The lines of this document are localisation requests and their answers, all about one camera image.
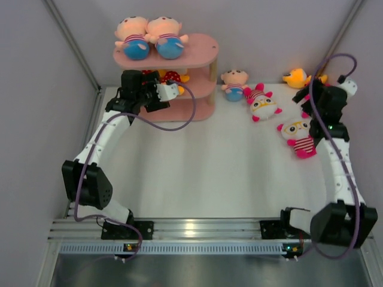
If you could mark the perforated cable duct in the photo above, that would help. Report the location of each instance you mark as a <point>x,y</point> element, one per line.
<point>174,248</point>

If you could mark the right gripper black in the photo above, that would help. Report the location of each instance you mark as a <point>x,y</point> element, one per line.
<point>317,88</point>

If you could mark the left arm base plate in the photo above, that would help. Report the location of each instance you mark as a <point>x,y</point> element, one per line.
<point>118,232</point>

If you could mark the right baby doll blue pants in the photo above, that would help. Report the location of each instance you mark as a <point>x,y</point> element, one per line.
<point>164,33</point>

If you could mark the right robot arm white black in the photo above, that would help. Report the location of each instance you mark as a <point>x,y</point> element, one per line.
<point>342,218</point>

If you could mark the pink three-tier shelf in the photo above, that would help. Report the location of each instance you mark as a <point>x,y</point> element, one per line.
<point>200,59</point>

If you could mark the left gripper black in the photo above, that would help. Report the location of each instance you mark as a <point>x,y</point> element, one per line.
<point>151,80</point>

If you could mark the small baby doll on table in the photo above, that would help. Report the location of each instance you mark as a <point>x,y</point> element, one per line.
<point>234,83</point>

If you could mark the left baby doll blue pants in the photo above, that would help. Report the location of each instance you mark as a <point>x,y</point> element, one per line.
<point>131,33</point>

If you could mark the baby doll blue pants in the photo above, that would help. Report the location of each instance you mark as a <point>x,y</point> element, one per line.
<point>164,33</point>
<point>131,33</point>

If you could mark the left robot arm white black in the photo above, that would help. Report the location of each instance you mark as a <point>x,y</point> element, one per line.
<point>86,184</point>

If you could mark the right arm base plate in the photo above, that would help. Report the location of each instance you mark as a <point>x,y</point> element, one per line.
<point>276,229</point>

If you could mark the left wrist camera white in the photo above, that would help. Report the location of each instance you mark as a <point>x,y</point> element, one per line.
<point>167,92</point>

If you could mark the yellow plush red dotted dress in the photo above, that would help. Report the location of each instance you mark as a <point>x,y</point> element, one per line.
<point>146,71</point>

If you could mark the aluminium mounting rail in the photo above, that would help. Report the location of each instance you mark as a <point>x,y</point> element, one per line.
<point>173,229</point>

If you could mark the white plush yellow glasses front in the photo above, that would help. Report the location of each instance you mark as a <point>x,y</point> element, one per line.
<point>296,134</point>

